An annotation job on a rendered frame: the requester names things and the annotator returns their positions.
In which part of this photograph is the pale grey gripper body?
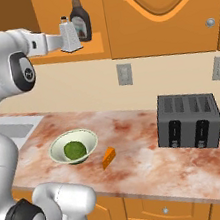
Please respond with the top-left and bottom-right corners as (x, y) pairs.
(44, 31), (68, 55)

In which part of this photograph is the silver cheese grater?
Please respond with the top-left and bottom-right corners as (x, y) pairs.
(54, 13), (85, 55)

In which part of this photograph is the pale green salad bowl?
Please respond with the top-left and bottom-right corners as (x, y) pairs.
(45, 126), (102, 169)

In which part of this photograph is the orange arched cabinet door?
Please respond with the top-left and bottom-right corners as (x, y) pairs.
(101, 0), (220, 70)

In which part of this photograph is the orange cheese wedge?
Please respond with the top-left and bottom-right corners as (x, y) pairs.
(98, 145), (120, 171)

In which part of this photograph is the round silver cabinet knob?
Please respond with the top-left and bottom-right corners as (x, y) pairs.
(204, 16), (218, 30)

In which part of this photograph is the orange base cabinet door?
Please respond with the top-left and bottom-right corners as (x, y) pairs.
(83, 190), (128, 220)

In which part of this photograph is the brown syrup bottle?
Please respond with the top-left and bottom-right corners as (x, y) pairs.
(65, 0), (95, 45)

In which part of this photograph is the white sink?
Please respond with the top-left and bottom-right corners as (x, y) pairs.
(0, 109), (50, 154)

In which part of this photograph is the green lettuce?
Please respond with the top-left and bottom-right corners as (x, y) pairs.
(62, 137), (90, 163)

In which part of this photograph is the dark grey toaster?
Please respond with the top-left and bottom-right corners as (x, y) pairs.
(149, 85), (220, 158)

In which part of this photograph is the orange drawer front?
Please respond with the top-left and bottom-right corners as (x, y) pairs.
(123, 183), (215, 220)

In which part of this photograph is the small silver drawer knob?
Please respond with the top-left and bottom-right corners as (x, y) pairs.
(161, 206), (171, 216)

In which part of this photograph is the orange open wall cabinet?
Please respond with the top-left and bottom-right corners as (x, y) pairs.
(18, 0), (114, 74)

